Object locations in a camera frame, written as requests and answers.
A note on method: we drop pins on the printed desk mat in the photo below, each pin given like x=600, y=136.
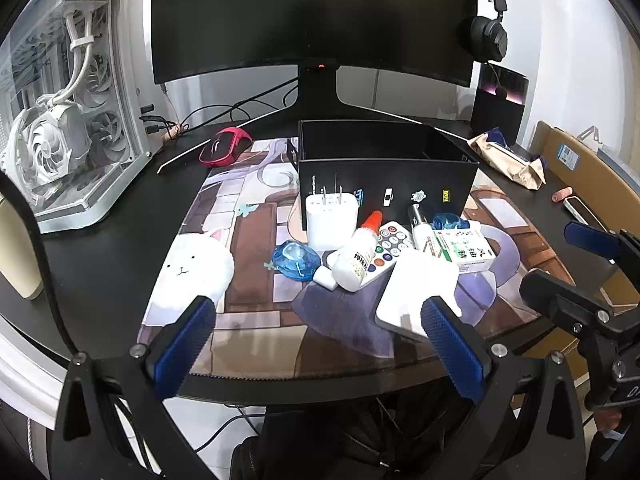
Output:
x=250, y=240

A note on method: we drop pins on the black speaker with purple panel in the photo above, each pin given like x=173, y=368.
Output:
x=497, y=110

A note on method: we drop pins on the white computer case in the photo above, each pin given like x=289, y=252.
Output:
x=75, y=110

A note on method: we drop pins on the white remote with coloured buttons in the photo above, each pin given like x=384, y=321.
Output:
x=392, y=245

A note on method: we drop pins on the red and black mouse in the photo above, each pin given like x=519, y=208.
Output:
x=222, y=147

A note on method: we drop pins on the cardboard box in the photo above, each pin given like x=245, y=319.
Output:
x=590, y=170

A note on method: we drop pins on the green and white medicine box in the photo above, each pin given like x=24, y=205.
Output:
x=462, y=250

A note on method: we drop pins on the person's right forearm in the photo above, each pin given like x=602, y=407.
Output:
x=615, y=455

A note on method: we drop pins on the large white plug charger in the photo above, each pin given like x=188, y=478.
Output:
x=330, y=220

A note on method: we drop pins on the blue glass bottle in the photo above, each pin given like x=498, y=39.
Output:
x=447, y=221
x=295, y=260

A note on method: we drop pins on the white square adapter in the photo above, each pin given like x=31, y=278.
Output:
x=415, y=285

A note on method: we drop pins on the brown wet wipes packet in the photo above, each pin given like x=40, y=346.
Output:
x=510, y=162

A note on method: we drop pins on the black storage box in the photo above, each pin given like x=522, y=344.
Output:
x=380, y=180

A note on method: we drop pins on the small pink cylinder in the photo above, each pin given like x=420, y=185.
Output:
x=561, y=194

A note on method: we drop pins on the black curved monitor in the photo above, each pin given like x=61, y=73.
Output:
x=310, y=10

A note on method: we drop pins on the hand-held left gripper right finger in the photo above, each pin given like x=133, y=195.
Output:
x=452, y=355

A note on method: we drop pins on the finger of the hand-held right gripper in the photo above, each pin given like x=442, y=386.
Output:
x=585, y=237
x=560, y=295

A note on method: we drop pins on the metal bracket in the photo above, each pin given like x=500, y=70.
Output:
x=592, y=132

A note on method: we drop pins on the white tube stick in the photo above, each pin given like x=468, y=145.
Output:
x=420, y=232

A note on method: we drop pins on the small white plug adapter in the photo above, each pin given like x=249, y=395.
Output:
x=324, y=277

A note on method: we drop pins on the white glue bottle orange cap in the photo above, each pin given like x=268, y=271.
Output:
x=352, y=260

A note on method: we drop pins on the white smartphone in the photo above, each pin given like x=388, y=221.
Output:
x=582, y=212

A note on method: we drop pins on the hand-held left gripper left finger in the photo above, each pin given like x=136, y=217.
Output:
x=185, y=345

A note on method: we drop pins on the black headphones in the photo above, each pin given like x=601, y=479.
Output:
x=487, y=35

